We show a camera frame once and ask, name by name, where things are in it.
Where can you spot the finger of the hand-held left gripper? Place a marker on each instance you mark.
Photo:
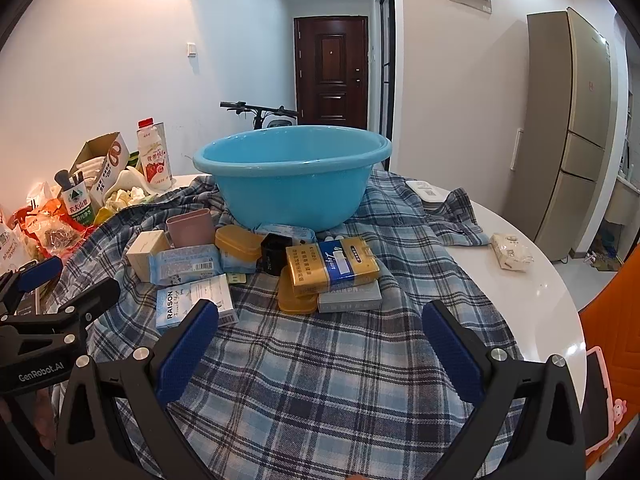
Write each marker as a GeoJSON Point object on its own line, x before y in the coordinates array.
{"type": "Point", "coordinates": [40, 272]}
{"type": "Point", "coordinates": [90, 300]}

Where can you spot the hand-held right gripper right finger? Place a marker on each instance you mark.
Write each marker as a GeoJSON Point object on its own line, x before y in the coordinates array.
{"type": "Point", "coordinates": [450, 350]}

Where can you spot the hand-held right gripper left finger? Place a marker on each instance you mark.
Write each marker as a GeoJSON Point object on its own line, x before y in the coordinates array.
{"type": "Point", "coordinates": [192, 355]}

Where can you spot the beige cardboard box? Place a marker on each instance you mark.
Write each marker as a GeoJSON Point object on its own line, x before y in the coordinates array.
{"type": "Point", "coordinates": [145, 252]}

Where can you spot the light blue plastic basin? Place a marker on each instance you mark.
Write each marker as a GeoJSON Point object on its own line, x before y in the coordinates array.
{"type": "Point", "coordinates": [290, 190]}

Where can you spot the person's left hand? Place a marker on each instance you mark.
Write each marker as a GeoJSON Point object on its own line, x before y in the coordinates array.
{"type": "Point", "coordinates": [30, 420]}

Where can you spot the white red plastic packet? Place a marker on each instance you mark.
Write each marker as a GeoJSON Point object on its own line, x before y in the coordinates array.
{"type": "Point", "coordinates": [12, 245]}

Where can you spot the orange snack packet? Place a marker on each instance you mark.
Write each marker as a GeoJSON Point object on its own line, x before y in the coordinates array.
{"type": "Point", "coordinates": [45, 225]}

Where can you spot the blue white carton box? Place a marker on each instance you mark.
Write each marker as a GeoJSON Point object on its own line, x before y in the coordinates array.
{"type": "Point", "coordinates": [175, 305]}

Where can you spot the green label water bottle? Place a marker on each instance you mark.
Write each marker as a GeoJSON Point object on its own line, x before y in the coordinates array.
{"type": "Point", "coordinates": [77, 205]}

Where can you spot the green pill blister pack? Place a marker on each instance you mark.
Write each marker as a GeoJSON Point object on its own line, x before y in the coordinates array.
{"type": "Point", "coordinates": [236, 278]}

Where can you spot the light blue tissue packet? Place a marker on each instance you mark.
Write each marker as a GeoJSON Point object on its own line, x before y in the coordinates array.
{"type": "Point", "coordinates": [185, 262]}
{"type": "Point", "coordinates": [290, 234]}

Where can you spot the crumpled yellow white cloth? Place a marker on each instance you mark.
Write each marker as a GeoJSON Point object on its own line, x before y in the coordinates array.
{"type": "Point", "coordinates": [125, 197]}

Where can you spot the grey flat box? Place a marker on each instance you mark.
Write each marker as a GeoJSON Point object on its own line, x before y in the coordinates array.
{"type": "Point", "coordinates": [350, 301]}

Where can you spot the white tissue packet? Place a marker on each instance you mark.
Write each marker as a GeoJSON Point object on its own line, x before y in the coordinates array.
{"type": "Point", "coordinates": [511, 252]}

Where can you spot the amber plastic lid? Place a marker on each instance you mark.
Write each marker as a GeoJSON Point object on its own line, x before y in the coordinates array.
{"type": "Point", "coordinates": [295, 302]}

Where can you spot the yellow plastic soap box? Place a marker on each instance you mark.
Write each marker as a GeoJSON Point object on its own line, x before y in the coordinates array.
{"type": "Point", "coordinates": [237, 242]}

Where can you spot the pink plastic cup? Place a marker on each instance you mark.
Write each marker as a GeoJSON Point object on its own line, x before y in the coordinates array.
{"type": "Point", "coordinates": [190, 230]}

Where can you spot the small black box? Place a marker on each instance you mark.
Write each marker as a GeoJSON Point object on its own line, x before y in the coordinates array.
{"type": "Point", "coordinates": [272, 255]}

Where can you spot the blue plaid shirt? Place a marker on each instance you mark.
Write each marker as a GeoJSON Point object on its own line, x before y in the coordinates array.
{"type": "Point", "coordinates": [325, 385]}

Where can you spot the open brown cardboard box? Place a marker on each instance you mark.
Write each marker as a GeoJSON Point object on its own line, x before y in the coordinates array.
{"type": "Point", "coordinates": [112, 160]}

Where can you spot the blue white cigarette box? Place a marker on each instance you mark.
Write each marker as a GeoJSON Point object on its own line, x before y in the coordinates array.
{"type": "Point", "coordinates": [350, 260]}

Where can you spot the gold cigarette box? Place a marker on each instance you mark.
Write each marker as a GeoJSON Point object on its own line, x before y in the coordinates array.
{"type": "Point", "coordinates": [305, 270]}

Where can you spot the red cap milk bottle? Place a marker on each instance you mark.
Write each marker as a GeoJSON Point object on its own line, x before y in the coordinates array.
{"type": "Point", "coordinates": [155, 160]}

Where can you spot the pink phone case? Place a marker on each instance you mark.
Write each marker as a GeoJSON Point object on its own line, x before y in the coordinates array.
{"type": "Point", "coordinates": [600, 400]}

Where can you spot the white flat device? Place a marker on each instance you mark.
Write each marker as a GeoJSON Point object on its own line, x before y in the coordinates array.
{"type": "Point", "coordinates": [427, 191]}

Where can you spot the orange chair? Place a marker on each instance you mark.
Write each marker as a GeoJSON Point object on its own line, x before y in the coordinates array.
{"type": "Point", "coordinates": [615, 310]}

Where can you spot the beige sink cabinet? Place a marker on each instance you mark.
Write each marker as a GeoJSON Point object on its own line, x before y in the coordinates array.
{"type": "Point", "coordinates": [620, 200]}

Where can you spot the beige tall refrigerator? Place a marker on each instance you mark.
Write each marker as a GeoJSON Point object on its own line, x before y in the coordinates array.
{"type": "Point", "coordinates": [575, 135]}

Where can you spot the black folding bicycle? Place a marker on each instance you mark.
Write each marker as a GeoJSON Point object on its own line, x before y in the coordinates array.
{"type": "Point", "coordinates": [260, 110]}

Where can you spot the black framed glass sliding door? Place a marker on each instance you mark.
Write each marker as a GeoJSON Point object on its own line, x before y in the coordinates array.
{"type": "Point", "coordinates": [387, 60]}

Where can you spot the dark brown entrance door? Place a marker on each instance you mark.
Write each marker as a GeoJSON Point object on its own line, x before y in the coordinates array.
{"type": "Point", "coordinates": [330, 70]}

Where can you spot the white wall rail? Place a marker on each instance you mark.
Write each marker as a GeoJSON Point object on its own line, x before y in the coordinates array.
{"type": "Point", "coordinates": [516, 150]}

